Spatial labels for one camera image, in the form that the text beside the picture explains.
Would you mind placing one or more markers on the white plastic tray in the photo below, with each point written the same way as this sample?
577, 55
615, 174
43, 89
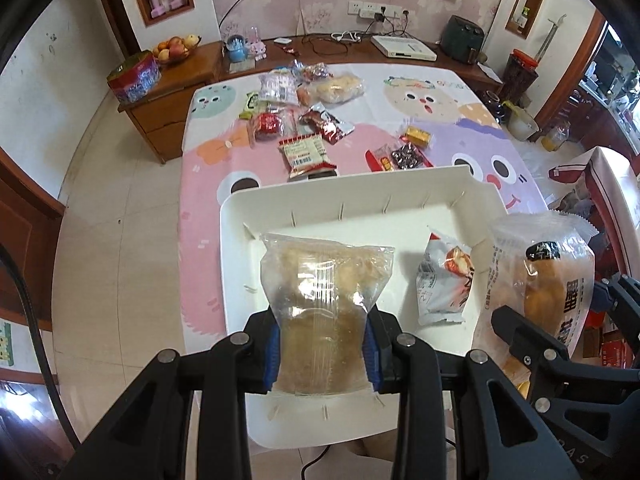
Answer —
350, 220

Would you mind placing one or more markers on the red round tin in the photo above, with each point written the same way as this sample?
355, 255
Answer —
134, 77

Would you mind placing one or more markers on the clear brown bread packet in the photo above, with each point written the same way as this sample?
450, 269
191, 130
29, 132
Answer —
320, 290

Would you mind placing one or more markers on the small reddish snack packet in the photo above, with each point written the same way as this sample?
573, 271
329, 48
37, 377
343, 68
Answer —
306, 95

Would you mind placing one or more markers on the dark brown jar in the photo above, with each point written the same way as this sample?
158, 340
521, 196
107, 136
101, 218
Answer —
495, 107

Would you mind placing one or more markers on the small white box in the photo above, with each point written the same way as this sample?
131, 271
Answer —
283, 40

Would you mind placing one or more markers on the dark chocolate snack packet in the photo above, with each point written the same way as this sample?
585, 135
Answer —
405, 156

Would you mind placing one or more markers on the fruit bowl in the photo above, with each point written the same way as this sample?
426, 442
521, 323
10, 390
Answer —
172, 50

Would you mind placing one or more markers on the clear red candy packet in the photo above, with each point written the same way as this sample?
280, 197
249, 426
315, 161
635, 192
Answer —
312, 71

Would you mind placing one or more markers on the green air fryer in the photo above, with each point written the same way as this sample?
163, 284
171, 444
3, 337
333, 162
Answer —
462, 40

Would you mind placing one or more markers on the brown woven bin red lid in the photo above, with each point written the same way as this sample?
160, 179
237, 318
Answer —
519, 77

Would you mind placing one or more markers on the blue snow globe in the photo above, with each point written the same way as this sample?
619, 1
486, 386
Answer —
235, 49

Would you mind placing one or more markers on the pink toy figure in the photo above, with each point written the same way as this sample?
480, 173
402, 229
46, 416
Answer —
257, 47

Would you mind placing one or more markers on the dark red snack packet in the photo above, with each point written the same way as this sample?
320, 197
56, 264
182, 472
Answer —
325, 122

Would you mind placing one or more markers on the wooden cabinet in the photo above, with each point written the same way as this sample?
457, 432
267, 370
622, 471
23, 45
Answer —
170, 110

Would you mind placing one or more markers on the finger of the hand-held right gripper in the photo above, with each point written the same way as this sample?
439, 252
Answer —
520, 327
620, 295

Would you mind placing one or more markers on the pale puffed snack packet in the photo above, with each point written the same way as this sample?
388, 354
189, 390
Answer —
340, 87

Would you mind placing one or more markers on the yellow bread packet black label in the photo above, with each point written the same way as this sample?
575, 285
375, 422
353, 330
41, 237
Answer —
535, 270

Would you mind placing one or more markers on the white wall socket strip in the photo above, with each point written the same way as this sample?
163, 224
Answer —
372, 10

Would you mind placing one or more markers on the small yellow snack packet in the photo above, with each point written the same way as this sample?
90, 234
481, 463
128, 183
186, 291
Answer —
417, 136

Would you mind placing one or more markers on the cartoon printed tablecloth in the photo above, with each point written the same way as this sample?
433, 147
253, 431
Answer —
380, 110

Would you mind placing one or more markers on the green snack packet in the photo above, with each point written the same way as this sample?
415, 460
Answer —
248, 105

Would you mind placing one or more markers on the white set-top box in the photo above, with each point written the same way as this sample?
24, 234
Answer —
402, 47

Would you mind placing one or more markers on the yellow liquid jar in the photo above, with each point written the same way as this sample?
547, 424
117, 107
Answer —
555, 137

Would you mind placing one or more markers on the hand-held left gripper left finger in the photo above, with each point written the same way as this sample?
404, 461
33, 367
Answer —
273, 355

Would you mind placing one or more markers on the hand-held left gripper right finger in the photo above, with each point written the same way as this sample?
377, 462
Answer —
369, 355

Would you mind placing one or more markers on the round red snack packet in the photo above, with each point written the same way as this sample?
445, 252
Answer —
267, 126

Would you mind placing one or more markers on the pink white snack packet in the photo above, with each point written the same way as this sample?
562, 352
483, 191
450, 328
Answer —
277, 87

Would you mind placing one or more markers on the white covered chair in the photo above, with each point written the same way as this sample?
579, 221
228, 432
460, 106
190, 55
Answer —
610, 170

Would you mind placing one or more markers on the red white label snack packet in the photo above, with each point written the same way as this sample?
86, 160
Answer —
305, 155

